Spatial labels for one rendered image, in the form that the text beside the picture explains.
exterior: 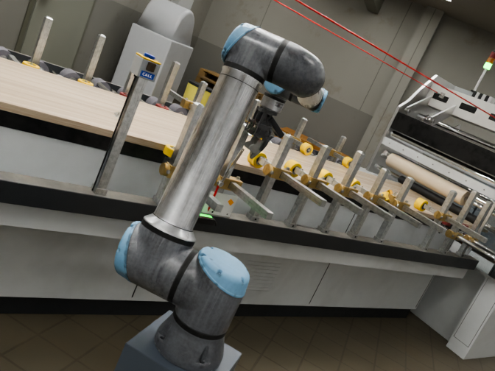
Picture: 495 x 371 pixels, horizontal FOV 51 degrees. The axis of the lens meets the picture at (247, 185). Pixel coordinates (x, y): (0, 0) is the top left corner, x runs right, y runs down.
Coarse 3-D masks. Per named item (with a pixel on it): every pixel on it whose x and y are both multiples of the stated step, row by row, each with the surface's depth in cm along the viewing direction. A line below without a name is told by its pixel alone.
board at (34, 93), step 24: (0, 72) 209; (24, 72) 229; (48, 72) 252; (0, 96) 176; (24, 96) 189; (48, 96) 205; (72, 96) 223; (96, 96) 246; (120, 96) 273; (48, 120) 182; (72, 120) 187; (96, 120) 202; (144, 120) 241; (168, 120) 267; (144, 144) 207; (240, 168) 240; (336, 168) 369; (408, 192) 415; (432, 216) 352
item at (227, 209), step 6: (222, 198) 219; (228, 198) 221; (234, 198) 223; (228, 204) 222; (234, 204) 224; (204, 210) 216; (210, 210) 218; (222, 210) 222; (228, 210) 224; (228, 216) 225
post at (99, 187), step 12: (132, 84) 177; (144, 84) 178; (132, 96) 178; (132, 108) 179; (120, 120) 181; (132, 120) 181; (120, 132) 181; (120, 144) 183; (108, 156) 183; (108, 168) 184; (96, 180) 186; (108, 180) 187; (96, 192) 185
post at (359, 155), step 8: (360, 152) 258; (352, 160) 260; (360, 160) 259; (352, 168) 260; (344, 176) 263; (352, 176) 261; (344, 184) 262; (336, 208) 265; (328, 216) 266; (320, 224) 269; (328, 224) 267
